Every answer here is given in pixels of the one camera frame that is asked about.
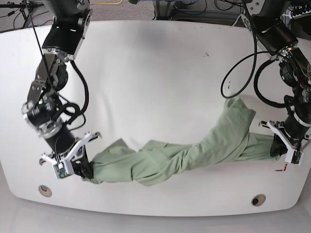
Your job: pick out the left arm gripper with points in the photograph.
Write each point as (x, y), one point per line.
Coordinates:
(288, 136)

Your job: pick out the white power strip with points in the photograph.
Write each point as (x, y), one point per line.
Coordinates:
(300, 11)

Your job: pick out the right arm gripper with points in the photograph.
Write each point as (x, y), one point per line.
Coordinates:
(71, 151)

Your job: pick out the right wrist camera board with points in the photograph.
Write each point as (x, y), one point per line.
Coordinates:
(60, 171)

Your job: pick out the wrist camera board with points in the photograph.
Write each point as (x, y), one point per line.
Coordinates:
(60, 171)
(297, 158)

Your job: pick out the right table cable grommet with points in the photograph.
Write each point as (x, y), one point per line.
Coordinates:
(258, 200)

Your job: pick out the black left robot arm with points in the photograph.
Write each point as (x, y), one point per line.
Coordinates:
(262, 18)

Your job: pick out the black tripod legs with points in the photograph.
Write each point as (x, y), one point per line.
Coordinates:
(15, 14)

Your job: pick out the left table cable grommet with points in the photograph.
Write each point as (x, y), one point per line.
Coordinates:
(45, 191)

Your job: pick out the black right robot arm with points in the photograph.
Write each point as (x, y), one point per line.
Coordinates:
(44, 110)

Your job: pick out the table cable grommet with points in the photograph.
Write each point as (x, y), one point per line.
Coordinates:
(45, 191)
(258, 200)

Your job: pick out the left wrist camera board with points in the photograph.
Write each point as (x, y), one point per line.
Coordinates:
(297, 158)

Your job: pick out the green polo shirt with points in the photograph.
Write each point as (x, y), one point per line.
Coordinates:
(228, 141)

